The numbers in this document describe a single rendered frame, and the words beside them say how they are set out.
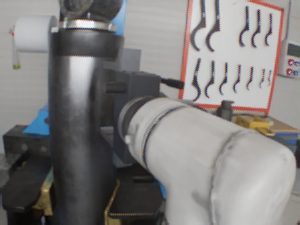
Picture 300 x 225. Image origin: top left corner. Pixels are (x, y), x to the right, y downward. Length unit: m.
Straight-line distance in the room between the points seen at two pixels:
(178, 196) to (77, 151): 0.43
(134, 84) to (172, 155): 0.13
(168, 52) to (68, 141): 2.22
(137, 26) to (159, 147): 2.47
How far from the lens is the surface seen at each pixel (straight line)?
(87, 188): 0.64
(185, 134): 0.18
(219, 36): 2.87
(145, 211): 0.64
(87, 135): 0.56
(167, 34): 2.67
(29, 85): 2.86
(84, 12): 0.57
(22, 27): 1.55
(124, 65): 0.33
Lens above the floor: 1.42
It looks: 15 degrees down
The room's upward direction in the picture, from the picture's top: 5 degrees clockwise
